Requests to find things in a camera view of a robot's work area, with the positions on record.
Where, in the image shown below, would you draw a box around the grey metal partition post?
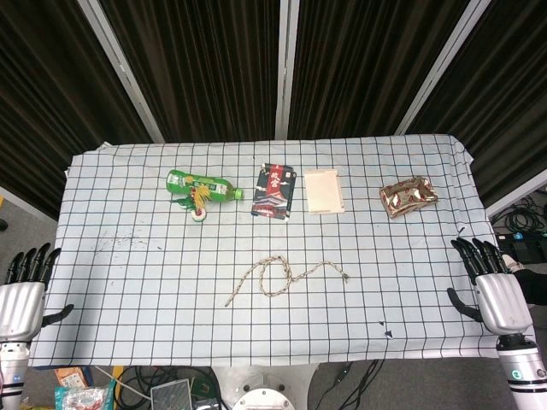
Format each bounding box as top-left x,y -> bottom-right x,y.
78,0 -> 164,144
273,0 -> 300,140
394,0 -> 493,137

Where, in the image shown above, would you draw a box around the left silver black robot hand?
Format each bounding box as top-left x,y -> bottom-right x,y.
0,242 -> 75,343

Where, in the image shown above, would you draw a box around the white black checked tablecloth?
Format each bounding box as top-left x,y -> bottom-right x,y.
26,134 -> 538,369

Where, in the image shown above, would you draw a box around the white shoe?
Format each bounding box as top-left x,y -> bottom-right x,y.
502,254 -> 525,274

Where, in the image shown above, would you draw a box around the coiled black cables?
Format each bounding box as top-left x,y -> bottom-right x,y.
491,194 -> 547,235

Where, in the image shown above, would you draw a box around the silver mesh-top box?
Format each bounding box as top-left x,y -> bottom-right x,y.
150,378 -> 193,410

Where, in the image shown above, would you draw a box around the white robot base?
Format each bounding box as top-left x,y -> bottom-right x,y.
213,362 -> 321,410

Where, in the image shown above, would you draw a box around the black trouser leg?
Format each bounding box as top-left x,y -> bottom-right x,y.
512,267 -> 547,307

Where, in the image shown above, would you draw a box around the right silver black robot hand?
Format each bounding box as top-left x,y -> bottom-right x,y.
446,237 -> 533,337

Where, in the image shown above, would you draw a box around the beige flat cardboard box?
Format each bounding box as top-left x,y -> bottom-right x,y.
303,167 -> 346,214

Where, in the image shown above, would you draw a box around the dark printed palace box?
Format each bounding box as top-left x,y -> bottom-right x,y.
250,162 -> 300,223

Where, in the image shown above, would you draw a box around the gold red snack bag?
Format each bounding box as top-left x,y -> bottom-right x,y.
379,178 -> 439,219

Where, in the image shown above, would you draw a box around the green tea bottle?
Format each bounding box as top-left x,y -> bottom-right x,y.
166,169 -> 245,204

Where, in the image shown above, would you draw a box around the black floor cable bundle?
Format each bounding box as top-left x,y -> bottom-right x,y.
320,360 -> 388,410
111,366 -> 223,410

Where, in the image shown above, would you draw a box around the colourful plastic snack bag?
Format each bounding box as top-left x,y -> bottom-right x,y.
54,385 -> 115,410

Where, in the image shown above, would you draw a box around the dark pleated curtain panel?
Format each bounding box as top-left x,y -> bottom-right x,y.
405,0 -> 547,210
100,0 -> 283,144
288,0 -> 475,140
0,0 -> 153,221

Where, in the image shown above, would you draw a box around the braided beige rope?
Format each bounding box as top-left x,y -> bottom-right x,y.
225,255 -> 350,308

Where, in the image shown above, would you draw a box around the green dragon toy figurine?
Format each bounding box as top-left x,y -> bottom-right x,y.
169,187 -> 209,222

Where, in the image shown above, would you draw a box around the orange paper packet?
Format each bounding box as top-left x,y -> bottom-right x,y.
54,366 -> 91,390

